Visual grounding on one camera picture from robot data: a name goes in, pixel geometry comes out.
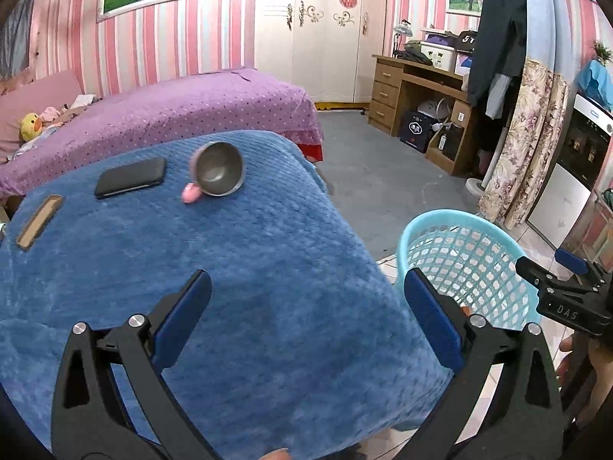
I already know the right hand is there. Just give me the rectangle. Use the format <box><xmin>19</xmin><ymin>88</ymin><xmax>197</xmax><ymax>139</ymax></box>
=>
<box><xmin>555</xmin><ymin>334</ymin><xmax>613</xmax><ymax>430</ymax></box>

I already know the left hand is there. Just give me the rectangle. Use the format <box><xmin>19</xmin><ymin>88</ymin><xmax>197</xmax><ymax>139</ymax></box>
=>
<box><xmin>259</xmin><ymin>447</ymin><xmax>292</xmax><ymax>460</ymax></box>

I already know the light blue plastic basket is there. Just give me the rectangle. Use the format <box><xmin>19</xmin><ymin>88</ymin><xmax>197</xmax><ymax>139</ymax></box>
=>
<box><xmin>396</xmin><ymin>209</ymin><xmax>541</xmax><ymax>330</ymax></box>

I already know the floral curtain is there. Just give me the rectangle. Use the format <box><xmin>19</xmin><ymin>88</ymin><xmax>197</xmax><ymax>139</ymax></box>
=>
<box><xmin>478</xmin><ymin>58</ymin><xmax>569</xmax><ymax>230</ymax></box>

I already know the white water dispenser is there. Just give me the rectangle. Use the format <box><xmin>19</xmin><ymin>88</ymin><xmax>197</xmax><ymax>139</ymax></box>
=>
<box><xmin>527</xmin><ymin>95</ymin><xmax>612</xmax><ymax>248</ymax></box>

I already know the wooden desk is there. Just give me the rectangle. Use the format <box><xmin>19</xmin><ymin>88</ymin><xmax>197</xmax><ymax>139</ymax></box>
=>
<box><xmin>368</xmin><ymin>55</ymin><xmax>477</xmax><ymax>177</ymax></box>

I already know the tan phone case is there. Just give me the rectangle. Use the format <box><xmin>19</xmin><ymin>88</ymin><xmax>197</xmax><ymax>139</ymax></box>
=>
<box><xmin>16</xmin><ymin>194</ymin><xmax>63</xmax><ymax>250</ymax></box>

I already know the black phone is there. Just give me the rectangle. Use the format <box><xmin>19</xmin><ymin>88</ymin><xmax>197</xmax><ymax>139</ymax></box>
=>
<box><xmin>95</xmin><ymin>157</ymin><xmax>166</xmax><ymax>199</ymax></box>

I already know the dark hanging coat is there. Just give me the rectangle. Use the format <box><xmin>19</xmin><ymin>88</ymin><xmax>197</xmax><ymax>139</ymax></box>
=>
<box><xmin>467</xmin><ymin>0</ymin><xmax>527</xmax><ymax>120</ymax></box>

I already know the pink steel-lined mug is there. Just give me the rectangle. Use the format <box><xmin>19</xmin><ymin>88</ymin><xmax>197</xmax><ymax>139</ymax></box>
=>
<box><xmin>181</xmin><ymin>141</ymin><xmax>246</xmax><ymax>204</ymax></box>

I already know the yellow duck plush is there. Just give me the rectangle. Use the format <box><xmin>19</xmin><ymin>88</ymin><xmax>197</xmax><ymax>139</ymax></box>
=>
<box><xmin>20</xmin><ymin>112</ymin><xmax>44</xmax><ymax>142</ymax></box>

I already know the pink headboard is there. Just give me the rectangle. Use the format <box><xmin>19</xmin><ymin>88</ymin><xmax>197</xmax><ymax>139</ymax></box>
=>
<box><xmin>0</xmin><ymin>70</ymin><xmax>83</xmax><ymax>164</ymax></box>

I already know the purple bedspread bed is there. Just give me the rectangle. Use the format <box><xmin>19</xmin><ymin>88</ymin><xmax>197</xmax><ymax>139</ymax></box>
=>
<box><xmin>1</xmin><ymin>69</ymin><xmax>323</xmax><ymax>199</ymax></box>

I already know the white wardrobe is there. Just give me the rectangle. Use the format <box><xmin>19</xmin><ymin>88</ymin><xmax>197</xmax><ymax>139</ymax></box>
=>
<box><xmin>254</xmin><ymin>0</ymin><xmax>385</xmax><ymax>104</ymax></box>

